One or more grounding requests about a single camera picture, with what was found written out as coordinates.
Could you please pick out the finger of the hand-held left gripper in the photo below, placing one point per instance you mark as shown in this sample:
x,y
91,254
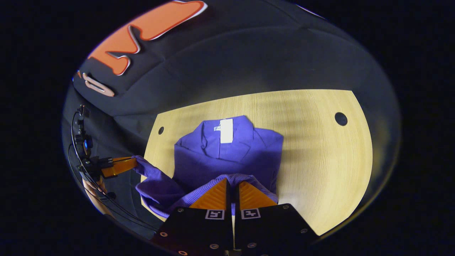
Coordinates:
x,y
119,167

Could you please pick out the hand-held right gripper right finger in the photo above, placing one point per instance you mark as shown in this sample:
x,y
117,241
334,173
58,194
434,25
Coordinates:
x,y
270,227

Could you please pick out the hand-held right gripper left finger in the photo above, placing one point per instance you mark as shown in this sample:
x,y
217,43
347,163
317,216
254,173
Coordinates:
x,y
199,229

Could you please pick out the purple knit shirt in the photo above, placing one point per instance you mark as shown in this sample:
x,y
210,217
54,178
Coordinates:
x,y
213,163

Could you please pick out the black backdrop cloth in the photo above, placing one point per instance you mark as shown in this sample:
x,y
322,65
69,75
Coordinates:
x,y
249,53

